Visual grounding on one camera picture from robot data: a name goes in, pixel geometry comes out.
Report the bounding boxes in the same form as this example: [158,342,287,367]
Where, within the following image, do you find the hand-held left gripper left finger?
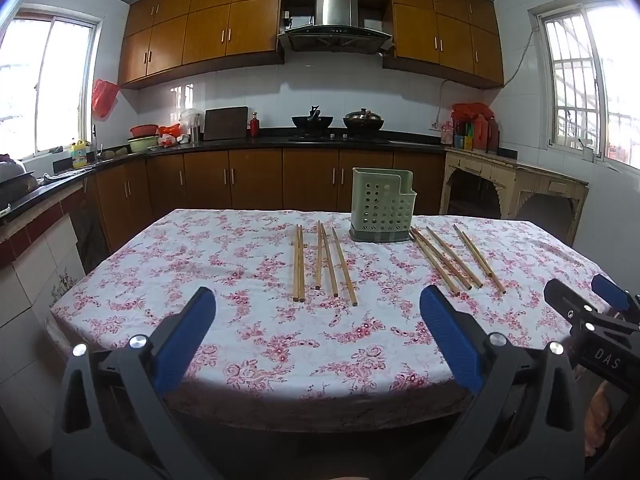
[50,286,226,480]

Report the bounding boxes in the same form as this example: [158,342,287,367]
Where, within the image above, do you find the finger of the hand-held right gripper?
[591,274,640,319]
[544,279,611,335]

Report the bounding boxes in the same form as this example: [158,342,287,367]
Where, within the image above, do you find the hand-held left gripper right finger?
[415,285,587,480]

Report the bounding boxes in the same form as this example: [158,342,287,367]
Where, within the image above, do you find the green perforated utensil holder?
[349,166,417,243]

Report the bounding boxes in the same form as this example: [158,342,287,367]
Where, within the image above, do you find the person's right hand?
[584,379,623,461]

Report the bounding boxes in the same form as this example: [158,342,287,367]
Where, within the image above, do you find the pink floral tablecloth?
[47,208,640,433]

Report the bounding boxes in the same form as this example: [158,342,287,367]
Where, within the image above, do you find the worn white wooden table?
[440,146,590,248]

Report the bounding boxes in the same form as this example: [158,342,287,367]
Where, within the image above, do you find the wooden lower cabinets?
[82,147,447,261]

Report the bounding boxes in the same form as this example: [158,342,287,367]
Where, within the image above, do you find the wooden cabinets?
[119,0,505,91]
[82,147,447,261]

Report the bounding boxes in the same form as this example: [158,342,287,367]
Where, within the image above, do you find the green basin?
[127,135,162,153]

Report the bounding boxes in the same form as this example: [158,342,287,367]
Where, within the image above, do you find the black kitchen countertop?
[0,129,448,221]

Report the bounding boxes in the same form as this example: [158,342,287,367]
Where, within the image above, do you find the barred glass window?
[527,0,640,163]

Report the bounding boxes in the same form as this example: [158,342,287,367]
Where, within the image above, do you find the yellow detergent bottle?
[71,138,91,169]

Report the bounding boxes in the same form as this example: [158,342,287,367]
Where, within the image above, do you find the dark cutting board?
[203,106,249,142]

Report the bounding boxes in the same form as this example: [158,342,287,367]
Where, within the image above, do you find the wrinkled red plastic bag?
[452,102,496,121]

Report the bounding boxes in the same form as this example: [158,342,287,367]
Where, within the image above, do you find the steel pot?
[0,154,40,206]

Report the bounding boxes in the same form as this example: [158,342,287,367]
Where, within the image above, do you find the black gas stove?
[289,131,391,144]

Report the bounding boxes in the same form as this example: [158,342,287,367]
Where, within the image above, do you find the lidded cooking pot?
[342,108,385,133]

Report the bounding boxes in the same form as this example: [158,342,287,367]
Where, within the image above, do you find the black wok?
[291,105,334,136]

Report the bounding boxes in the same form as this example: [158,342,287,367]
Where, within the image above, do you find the hanging red plastic bag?
[91,79,120,120]

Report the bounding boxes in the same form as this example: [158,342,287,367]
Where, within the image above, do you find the sliding glass window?
[0,7,103,161]

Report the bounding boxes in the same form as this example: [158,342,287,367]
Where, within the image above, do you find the wooden upper cabinets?
[119,0,505,91]

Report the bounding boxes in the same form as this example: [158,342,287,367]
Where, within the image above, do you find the steel range hood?
[277,0,394,53]

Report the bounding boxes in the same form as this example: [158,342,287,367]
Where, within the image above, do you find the white wall cable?
[431,27,536,128]

